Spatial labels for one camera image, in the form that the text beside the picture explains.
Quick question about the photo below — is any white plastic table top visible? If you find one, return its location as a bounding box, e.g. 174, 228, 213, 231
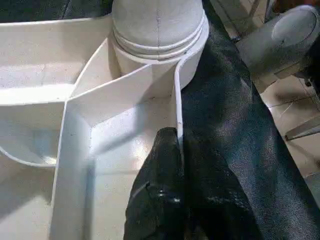
0, 17, 211, 240

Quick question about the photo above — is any silver robot hip and leg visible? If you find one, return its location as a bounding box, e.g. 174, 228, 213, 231
236, 4, 320, 82

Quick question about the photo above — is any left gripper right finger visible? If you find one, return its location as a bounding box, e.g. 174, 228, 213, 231
183, 136, 263, 240

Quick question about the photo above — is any black metal stand leg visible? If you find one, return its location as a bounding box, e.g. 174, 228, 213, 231
284, 121, 320, 141

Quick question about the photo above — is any white plastic table leg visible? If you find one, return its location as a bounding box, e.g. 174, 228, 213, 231
111, 0, 210, 61

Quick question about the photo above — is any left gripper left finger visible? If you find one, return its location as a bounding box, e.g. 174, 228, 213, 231
122, 126, 187, 240

